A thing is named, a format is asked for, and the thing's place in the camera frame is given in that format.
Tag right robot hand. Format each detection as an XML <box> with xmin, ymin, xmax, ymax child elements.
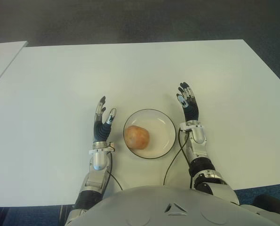
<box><xmin>176</xmin><ymin>81</ymin><xmax>200</xmax><ymax>123</ymax></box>

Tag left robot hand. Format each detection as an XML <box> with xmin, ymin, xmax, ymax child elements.
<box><xmin>92</xmin><ymin>96</ymin><xmax>117</xmax><ymax>143</ymax></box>

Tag red yellow apple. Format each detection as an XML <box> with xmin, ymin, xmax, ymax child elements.
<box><xmin>124</xmin><ymin>125</ymin><xmax>150</xmax><ymax>150</ymax></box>

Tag white plate black rim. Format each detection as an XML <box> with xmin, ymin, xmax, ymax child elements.
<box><xmin>123</xmin><ymin>108</ymin><xmax>177</xmax><ymax>160</ymax></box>

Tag grey metal table leg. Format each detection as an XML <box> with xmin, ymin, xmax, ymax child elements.
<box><xmin>59</xmin><ymin>204</ymin><xmax>75</xmax><ymax>226</ymax></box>

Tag grey robot torso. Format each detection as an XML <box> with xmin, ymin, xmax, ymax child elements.
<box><xmin>65</xmin><ymin>185</ymin><xmax>279</xmax><ymax>226</ymax></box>

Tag white side table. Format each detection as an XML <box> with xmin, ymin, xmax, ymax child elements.
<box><xmin>0</xmin><ymin>41</ymin><xmax>29</xmax><ymax>94</ymax></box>

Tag dark brown rounded object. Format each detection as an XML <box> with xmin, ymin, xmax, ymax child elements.
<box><xmin>251</xmin><ymin>194</ymin><xmax>280</xmax><ymax>218</ymax></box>

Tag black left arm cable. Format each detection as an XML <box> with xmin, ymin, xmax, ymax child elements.
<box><xmin>106</xmin><ymin>150</ymin><xmax>124</xmax><ymax>191</ymax></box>

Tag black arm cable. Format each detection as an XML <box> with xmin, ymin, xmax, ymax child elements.
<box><xmin>106</xmin><ymin>150</ymin><xmax>124</xmax><ymax>191</ymax></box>
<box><xmin>163</xmin><ymin>131</ymin><xmax>192</xmax><ymax>189</ymax></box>

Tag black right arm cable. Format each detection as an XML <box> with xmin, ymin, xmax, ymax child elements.
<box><xmin>163</xmin><ymin>131</ymin><xmax>192</xmax><ymax>189</ymax></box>

